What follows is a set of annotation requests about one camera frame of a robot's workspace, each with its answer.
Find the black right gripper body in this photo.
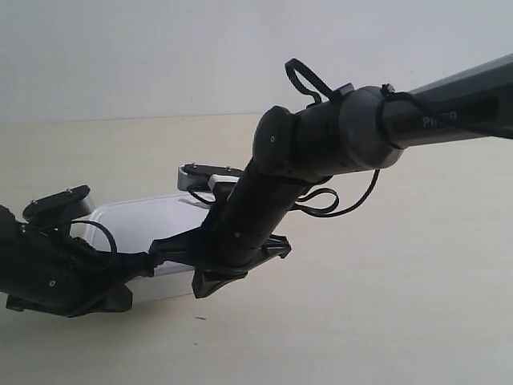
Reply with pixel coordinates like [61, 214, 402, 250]
[200, 161, 307, 271]

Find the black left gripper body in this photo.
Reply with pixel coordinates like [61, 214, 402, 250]
[5, 225, 132, 318]

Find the white lidded plastic container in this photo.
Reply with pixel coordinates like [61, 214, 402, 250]
[87, 192, 208, 305]

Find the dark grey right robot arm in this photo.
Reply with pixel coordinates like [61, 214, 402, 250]
[149, 56, 512, 298]

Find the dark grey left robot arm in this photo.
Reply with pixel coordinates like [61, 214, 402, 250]
[1, 207, 155, 318]

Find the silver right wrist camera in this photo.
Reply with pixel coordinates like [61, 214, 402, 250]
[177, 163, 243, 205]

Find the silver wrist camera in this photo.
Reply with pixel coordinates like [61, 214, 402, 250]
[22, 184, 95, 229]
[177, 163, 243, 205]

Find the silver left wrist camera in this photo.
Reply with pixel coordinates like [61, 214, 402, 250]
[22, 184, 95, 229]

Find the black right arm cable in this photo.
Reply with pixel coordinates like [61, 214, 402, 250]
[282, 58, 513, 220]

